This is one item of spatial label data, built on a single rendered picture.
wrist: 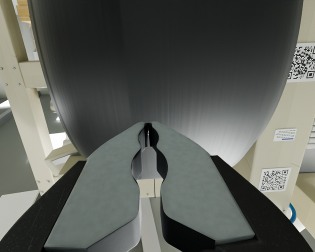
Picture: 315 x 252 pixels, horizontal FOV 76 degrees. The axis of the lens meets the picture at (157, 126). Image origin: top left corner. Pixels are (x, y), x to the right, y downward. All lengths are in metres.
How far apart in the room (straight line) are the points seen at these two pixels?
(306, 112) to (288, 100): 0.06
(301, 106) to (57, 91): 0.48
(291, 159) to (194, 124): 0.40
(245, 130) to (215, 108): 0.06
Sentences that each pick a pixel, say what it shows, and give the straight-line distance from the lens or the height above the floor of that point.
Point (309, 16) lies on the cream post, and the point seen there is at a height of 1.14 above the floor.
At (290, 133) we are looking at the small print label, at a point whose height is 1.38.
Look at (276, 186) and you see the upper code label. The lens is 0.63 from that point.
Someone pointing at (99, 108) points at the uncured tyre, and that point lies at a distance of 0.22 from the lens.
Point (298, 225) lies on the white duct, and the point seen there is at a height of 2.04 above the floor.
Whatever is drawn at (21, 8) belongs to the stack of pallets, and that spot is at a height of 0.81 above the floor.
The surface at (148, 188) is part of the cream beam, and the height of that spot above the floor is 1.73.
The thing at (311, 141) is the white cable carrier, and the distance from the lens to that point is 0.62.
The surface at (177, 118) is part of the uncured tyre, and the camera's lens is 0.23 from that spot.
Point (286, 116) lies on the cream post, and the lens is 0.53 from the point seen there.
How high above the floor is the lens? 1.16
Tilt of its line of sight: 24 degrees up
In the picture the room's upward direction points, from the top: 178 degrees clockwise
